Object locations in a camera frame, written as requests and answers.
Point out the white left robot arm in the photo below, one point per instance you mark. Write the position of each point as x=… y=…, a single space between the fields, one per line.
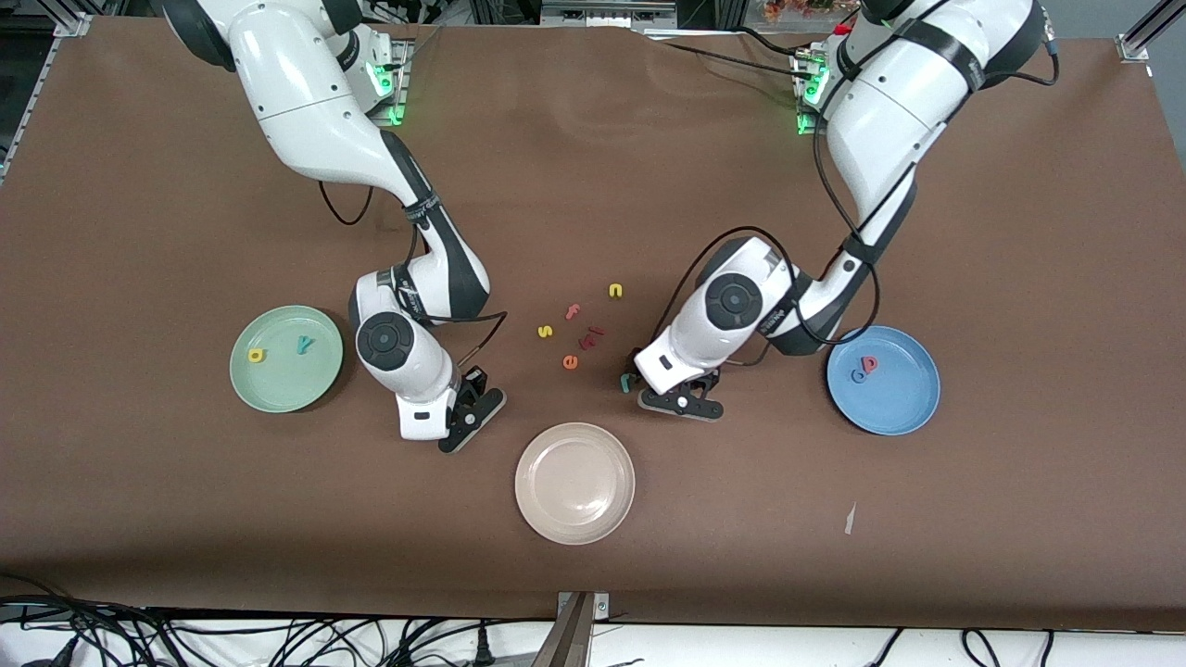
x=889 y=111

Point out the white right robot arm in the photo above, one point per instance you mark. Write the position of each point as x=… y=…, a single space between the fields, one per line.
x=306 y=102

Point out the beige plastic plate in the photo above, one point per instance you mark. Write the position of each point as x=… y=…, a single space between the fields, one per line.
x=574 y=482

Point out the green plastic plate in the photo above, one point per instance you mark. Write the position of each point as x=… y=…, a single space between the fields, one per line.
x=287 y=389

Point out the brown table cover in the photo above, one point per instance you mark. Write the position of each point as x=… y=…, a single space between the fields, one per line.
x=593 y=185

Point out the blue plastic plate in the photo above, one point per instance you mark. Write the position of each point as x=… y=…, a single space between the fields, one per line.
x=894 y=398

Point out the small white tape scrap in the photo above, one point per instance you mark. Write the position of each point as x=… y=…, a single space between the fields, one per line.
x=850 y=522

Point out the black power plug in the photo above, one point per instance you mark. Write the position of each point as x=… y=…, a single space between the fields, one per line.
x=483 y=646

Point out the dark equipment rack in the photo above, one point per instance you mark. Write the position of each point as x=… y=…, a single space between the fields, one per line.
x=602 y=11

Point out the orange dried flowers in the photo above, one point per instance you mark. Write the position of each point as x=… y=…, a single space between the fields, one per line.
x=788 y=9

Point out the grey metal table bracket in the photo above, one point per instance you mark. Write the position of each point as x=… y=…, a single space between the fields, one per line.
x=574 y=639

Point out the aluminium frame rail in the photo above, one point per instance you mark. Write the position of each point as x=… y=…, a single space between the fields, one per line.
x=28 y=102
x=1163 y=11

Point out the aluminium corner bracket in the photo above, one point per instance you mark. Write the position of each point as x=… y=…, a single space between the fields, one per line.
x=72 y=23
x=1132 y=46

